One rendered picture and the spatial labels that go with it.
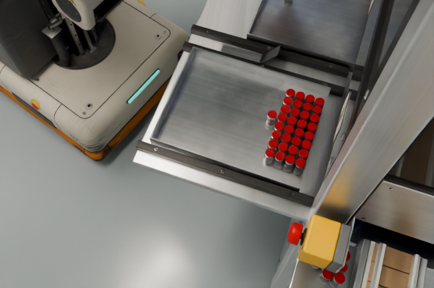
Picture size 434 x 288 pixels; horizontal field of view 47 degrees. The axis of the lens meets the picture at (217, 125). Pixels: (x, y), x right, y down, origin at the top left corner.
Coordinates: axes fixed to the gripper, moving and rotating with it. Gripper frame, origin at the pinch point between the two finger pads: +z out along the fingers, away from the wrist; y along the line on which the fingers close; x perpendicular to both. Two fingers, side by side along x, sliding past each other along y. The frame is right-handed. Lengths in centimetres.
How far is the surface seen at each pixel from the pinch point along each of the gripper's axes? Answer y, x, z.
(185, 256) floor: -26, -50, 92
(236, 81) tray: -11.7, -25.0, 3.9
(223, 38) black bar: -15.8, -13.9, 2.4
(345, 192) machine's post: 7, -60, -20
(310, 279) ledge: 6, -70, 3
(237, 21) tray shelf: -12.5, -7.0, 4.4
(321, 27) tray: 8.6, -7.3, 3.8
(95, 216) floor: -62, -37, 93
